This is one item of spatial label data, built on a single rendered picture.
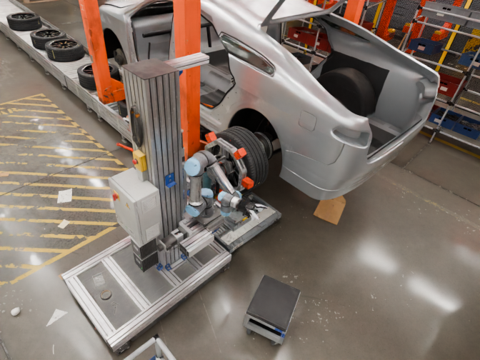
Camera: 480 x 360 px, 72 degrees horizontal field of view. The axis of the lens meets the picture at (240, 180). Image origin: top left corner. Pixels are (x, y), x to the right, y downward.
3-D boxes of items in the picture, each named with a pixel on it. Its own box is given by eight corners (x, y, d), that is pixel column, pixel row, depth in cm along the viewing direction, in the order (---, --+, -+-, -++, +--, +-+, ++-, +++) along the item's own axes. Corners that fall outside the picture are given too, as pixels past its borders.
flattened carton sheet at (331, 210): (347, 199, 432) (348, 197, 430) (336, 225, 394) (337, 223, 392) (325, 190, 441) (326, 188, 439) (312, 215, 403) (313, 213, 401)
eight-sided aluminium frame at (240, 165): (243, 200, 329) (248, 156, 294) (238, 203, 325) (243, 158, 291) (208, 173, 357) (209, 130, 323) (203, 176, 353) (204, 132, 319)
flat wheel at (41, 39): (36, 52, 650) (32, 39, 635) (30, 41, 691) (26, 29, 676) (72, 48, 682) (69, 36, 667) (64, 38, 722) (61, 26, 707)
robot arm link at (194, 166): (207, 209, 267) (209, 155, 232) (196, 221, 257) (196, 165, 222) (195, 203, 271) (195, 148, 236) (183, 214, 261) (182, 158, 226)
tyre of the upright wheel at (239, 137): (242, 191, 369) (279, 178, 315) (226, 200, 356) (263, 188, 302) (215, 138, 366) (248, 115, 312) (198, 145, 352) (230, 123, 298)
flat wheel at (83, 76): (126, 77, 597) (124, 64, 582) (111, 93, 546) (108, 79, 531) (90, 73, 599) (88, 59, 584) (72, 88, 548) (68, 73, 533)
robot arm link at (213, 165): (201, 147, 248) (236, 200, 260) (193, 154, 241) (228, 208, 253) (211, 142, 240) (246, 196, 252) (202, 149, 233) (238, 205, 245)
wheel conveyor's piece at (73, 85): (142, 103, 583) (140, 82, 558) (95, 117, 534) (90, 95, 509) (114, 83, 634) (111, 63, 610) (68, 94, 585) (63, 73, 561)
